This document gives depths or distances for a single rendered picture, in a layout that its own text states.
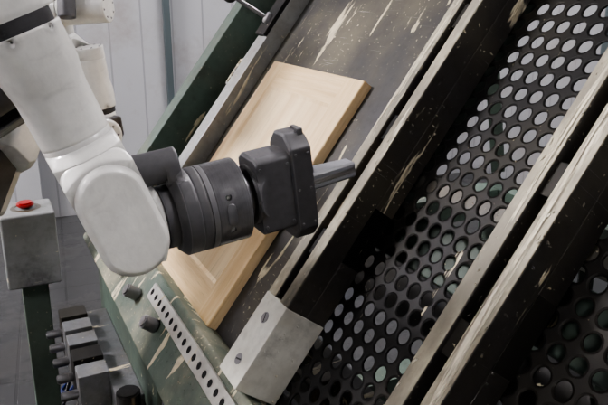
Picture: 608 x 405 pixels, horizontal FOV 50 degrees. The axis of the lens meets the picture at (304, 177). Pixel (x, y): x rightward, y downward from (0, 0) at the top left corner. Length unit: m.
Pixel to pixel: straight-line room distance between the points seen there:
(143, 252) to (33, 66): 0.19
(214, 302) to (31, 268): 0.66
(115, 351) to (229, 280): 0.36
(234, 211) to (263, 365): 0.30
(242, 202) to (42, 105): 0.20
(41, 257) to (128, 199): 1.08
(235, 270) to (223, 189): 0.48
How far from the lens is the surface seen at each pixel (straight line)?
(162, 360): 1.14
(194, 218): 0.64
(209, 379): 0.99
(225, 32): 1.73
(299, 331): 0.90
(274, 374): 0.92
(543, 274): 0.68
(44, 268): 1.69
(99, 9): 1.39
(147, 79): 4.47
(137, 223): 0.62
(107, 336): 1.45
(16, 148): 1.02
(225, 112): 1.49
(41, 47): 0.60
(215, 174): 0.66
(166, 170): 0.65
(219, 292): 1.14
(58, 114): 0.61
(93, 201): 0.60
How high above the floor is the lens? 1.42
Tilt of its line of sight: 16 degrees down
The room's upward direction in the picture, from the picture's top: straight up
